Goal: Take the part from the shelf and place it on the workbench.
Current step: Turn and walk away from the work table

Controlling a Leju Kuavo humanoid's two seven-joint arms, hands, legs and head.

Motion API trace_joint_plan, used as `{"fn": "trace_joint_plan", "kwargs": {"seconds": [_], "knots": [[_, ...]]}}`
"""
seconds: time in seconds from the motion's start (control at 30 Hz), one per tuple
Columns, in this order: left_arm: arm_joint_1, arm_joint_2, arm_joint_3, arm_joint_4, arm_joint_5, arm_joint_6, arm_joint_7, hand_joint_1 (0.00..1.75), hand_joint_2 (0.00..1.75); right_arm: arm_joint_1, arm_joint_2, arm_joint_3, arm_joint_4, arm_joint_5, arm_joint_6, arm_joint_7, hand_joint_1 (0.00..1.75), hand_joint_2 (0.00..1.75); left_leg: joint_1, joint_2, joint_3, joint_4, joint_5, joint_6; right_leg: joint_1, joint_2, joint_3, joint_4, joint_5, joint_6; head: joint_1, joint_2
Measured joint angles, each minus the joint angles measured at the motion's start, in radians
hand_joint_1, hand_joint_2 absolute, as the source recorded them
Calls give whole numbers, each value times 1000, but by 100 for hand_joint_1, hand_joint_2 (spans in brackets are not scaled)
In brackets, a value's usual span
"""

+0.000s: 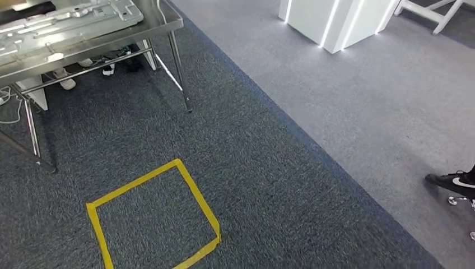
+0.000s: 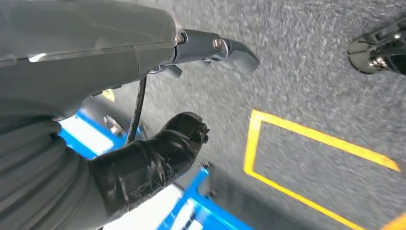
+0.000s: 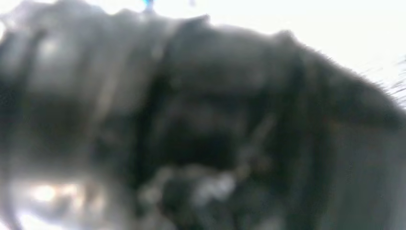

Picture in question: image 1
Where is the white lit cabinet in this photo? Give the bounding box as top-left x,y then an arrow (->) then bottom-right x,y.
278,0 -> 402,55

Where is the stainless steel table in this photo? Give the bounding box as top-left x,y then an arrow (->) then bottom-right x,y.
0,0 -> 194,174

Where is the aluminium fixture plate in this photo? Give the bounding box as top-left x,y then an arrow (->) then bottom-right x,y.
0,0 -> 145,68

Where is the black stool with chrome base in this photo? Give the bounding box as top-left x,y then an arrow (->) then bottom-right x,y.
447,196 -> 475,242

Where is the white cable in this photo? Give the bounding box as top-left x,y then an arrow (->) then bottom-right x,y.
0,87 -> 24,125

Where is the white frame furniture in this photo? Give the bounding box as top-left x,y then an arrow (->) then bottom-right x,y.
394,0 -> 475,35

